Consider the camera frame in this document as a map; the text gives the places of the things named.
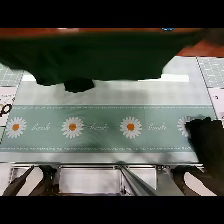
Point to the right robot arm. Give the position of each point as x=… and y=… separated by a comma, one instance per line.
x=206, y=150

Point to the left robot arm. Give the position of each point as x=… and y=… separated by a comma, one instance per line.
x=46, y=181

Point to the silver frame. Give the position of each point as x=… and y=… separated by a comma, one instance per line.
x=100, y=181

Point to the dark green shirt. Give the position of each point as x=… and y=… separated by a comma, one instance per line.
x=100, y=56

